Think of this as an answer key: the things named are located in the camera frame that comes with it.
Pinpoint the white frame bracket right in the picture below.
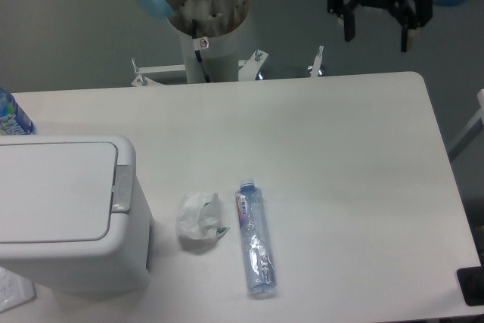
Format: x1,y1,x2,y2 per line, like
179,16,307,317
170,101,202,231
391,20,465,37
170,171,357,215
448,89,483,163

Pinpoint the white mounting bracket middle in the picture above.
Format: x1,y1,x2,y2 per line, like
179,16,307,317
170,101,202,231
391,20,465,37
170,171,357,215
238,49,269,81

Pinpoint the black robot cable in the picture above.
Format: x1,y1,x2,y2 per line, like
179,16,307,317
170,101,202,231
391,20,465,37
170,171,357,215
191,18,212,84

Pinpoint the crumpled white tissue wrapper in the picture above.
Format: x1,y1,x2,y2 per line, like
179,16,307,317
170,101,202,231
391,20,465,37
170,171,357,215
175,192,230,244

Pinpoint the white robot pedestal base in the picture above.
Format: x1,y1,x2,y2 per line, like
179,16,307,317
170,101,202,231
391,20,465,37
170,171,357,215
168,0,249,84

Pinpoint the white push-lid trash can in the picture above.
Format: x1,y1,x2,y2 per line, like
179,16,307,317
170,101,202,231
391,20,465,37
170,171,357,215
1,135,154,293

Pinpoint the black device at right edge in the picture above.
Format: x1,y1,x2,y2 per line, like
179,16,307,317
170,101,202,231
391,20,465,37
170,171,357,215
457,266,483,306

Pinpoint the clear plastic water bottle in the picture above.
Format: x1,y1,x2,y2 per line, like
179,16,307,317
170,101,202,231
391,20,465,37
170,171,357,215
234,179,277,299

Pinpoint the blue-label bottle at left edge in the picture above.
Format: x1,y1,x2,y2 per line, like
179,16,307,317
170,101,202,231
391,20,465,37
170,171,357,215
1,88,36,135

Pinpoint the metal clamp bolt right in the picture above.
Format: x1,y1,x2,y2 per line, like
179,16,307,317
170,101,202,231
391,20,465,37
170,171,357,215
308,45,324,78

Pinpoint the white mounting rail left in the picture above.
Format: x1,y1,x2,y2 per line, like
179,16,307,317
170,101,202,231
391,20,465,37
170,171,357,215
131,58,187,87

